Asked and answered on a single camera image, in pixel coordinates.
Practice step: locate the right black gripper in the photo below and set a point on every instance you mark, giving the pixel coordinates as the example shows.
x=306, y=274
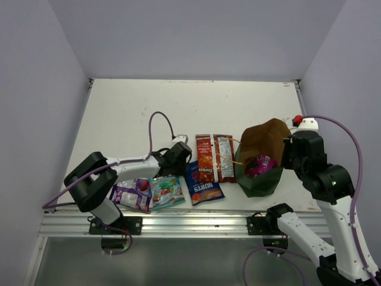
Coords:
x=287, y=146

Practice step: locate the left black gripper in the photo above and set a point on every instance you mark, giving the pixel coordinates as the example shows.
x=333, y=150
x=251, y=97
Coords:
x=180, y=171

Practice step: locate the teal Fox's candy bag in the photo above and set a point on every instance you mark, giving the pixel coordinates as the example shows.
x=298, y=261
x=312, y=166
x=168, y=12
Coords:
x=166, y=192

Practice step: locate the blue Burts chips bag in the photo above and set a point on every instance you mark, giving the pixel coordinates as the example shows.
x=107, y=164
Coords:
x=201, y=192

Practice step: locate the green paper bag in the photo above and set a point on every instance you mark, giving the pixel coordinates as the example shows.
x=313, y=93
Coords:
x=266, y=138

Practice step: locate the purple silver candy bag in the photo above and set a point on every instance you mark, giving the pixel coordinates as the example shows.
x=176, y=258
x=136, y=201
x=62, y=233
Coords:
x=135, y=193

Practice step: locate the red snack bag back side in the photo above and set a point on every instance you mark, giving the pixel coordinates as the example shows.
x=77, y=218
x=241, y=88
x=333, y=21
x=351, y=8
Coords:
x=225, y=158

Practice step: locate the magenta grape candy bag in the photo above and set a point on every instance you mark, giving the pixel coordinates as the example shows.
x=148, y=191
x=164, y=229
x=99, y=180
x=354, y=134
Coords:
x=256, y=166

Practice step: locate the red Doritos chip bag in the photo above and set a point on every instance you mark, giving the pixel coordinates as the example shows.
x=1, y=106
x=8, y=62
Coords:
x=205, y=155

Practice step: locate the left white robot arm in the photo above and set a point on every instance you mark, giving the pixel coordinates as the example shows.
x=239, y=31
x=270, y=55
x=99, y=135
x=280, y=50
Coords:
x=90, y=182

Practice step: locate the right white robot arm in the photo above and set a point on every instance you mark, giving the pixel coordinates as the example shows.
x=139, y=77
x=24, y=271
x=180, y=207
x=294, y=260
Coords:
x=347, y=260

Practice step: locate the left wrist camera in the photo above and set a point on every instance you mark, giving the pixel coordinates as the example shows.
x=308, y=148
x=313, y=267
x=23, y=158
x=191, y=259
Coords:
x=179, y=138

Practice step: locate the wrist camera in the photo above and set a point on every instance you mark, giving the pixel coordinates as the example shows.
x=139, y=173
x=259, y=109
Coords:
x=179, y=138
x=300, y=123

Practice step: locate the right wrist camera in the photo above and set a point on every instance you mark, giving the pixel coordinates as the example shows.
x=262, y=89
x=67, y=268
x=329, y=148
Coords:
x=300, y=123

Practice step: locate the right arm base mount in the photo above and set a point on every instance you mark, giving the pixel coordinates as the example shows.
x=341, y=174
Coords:
x=263, y=226

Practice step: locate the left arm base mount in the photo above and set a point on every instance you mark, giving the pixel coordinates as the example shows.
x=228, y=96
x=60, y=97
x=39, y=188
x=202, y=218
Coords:
x=117, y=238

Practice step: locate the aluminium front rail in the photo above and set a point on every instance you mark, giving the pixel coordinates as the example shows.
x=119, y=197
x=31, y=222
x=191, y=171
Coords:
x=165, y=224

